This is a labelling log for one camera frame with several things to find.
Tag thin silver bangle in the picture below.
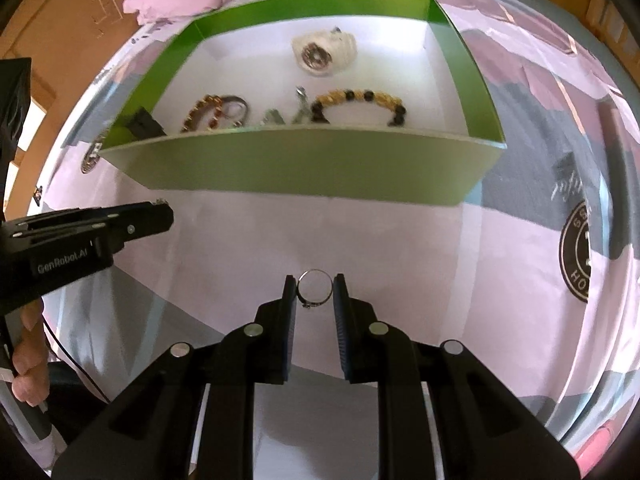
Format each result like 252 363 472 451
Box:
220 96 250 128

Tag wooden cabinet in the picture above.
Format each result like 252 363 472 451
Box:
519 0 640 86

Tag person left hand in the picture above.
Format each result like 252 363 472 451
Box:
12 298 50 406

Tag gold black bead bracelet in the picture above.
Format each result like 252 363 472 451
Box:
309 88 408 128

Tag white wrist watch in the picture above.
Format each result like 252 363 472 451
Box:
291 27 358 77

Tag green jade chain bracelet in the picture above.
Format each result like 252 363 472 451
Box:
258 84 313 127

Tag black wristband watch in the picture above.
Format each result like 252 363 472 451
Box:
125 107 166 142

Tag green cardboard box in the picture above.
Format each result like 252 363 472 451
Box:
102 0 506 206

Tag silver ring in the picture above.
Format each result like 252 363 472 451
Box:
296 268 334 309

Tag pink grey patterned bedsheet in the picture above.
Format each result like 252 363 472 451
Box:
41 0 639 474

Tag red gold bead bracelet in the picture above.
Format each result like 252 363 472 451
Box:
180 92 228 135

